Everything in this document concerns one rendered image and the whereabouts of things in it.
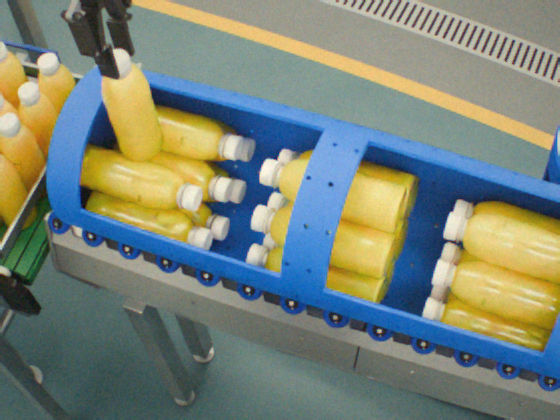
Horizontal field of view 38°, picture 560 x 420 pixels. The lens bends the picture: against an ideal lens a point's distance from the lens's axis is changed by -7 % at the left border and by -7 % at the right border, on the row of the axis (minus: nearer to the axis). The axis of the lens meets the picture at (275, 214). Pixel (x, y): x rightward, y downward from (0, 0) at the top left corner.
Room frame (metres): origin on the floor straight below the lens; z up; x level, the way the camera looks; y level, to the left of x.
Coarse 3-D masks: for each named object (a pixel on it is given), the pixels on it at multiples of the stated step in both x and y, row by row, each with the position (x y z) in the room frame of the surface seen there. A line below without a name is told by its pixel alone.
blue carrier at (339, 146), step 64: (64, 128) 0.82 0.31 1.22; (256, 128) 0.88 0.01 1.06; (320, 128) 0.75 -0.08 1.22; (64, 192) 0.75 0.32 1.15; (256, 192) 0.81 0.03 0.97; (320, 192) 0.64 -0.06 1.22; (448, 192) 0.72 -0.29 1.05; (512, 192) 0.68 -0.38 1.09; (192, 256) 0.64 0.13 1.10; (320, 256) 0.57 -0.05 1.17; (384, 320) 0.50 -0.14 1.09
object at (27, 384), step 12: (0, 348) 0.73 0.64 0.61; (0, 360) 0.72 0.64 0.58; (12, 360) 0.74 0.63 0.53; (12, 372) 0.72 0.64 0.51; (24, 372) 0.74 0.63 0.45; (24, 384) 0.72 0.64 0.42; (36, 384) 0.74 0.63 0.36; (36, 396) 0.72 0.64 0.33; (48, 396) 0.74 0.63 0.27; (48, 408) 0.72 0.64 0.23; (60, 408) 0.74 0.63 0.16
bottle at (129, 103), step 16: (112, 80) 0.81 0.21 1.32; (128, 80) 0.81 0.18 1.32; (144, 80) 0.82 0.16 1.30; (112, 96) 0.80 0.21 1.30; (128, 96) 0.80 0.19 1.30; (144, 96) 0.81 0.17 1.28; (112, 112) 0.80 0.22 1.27; (128, 112) 0.79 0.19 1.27; (144, 112) 0.80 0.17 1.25; (112, 128) 0.82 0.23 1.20; (128, 128) 0.79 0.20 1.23; (144, 128) 0.79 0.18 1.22; (160, 128) 0.83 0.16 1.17; (128, 144) 0.79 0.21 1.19; (144, 144) 0.79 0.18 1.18; (160, 144) 0.81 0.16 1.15; (144, 160) 0.79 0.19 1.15
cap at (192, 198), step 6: (192, 186) 0.74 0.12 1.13; (198, 186) 0.74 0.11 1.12; (186, 192) 0.73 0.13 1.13; (192, 192) 0.73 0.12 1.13; (198, 192) 0.73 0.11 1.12; (186, 198) 0.72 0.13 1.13; (192, 198) 0.72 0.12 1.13; (198, 198) 0.73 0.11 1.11; (186, 204) 0.72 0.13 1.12; (192, 204) 0.71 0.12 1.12; (198, 204) 0.73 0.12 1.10; (192, 210) 0.71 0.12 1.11
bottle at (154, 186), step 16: (96, 160) 0.80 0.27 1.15; (112, 160) 0.80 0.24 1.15; (128, 160) 0.79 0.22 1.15; (80, 176) 0.79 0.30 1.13; (96, 176) 0.78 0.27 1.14; (112, 176) 0.77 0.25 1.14; (128, 176) 0.76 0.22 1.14; (144, 176) 0.76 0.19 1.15; (160, 176) 0.76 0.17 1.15; (176, 176) 0.76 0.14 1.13; (112, 192) 0.76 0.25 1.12; (128, 192) 0.75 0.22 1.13; (144, 192) 0.74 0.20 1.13; (160, 192) 0.73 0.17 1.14; (176, 192) 0.73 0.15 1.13; (160, 208) 0.72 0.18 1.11
